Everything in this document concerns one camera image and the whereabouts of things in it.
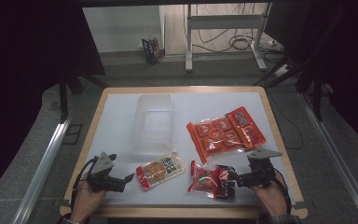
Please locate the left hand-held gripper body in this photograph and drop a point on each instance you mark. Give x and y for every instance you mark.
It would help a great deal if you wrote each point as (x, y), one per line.
(103, 169)

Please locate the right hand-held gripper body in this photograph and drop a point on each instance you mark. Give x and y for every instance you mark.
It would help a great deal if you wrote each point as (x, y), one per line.
(261, 169)

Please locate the red and black snack packet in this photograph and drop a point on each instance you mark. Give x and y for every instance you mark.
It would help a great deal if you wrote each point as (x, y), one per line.
(211, 182)

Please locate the orange and white snack packet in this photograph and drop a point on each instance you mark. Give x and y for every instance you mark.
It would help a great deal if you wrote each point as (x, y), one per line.
(160, 170)

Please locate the large red snack bag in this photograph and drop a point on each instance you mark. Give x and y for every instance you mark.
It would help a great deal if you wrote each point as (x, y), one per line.
(227, 132)

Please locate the clear plastic container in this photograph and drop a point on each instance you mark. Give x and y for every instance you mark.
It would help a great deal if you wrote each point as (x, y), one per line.
(154, 123)

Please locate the person's right hand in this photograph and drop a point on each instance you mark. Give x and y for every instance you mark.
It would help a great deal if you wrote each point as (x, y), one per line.
(273, 199)

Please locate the person's left hand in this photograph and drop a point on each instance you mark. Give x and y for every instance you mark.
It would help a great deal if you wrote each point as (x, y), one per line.
(85, 202)

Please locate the dark floor socket plate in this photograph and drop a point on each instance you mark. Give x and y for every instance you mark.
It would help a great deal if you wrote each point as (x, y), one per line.
(73, 133)

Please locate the black stand legs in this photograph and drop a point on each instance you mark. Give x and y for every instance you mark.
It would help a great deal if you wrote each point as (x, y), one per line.
(64, 90)

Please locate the black tripod legs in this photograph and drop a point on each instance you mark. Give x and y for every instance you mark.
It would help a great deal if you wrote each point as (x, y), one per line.
(292, 70)

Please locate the white power strip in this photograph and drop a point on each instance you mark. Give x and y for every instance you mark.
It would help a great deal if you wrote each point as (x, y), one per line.
(273, 42)

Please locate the blue carton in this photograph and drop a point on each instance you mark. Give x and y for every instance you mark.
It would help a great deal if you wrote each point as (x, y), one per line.
(151, 50)

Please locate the aluminium rail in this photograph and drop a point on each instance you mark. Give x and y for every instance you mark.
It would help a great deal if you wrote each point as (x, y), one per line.
(40, 174)
(338, 155)

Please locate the white desk frame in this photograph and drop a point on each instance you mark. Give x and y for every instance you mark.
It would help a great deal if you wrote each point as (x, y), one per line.
(227, 23)

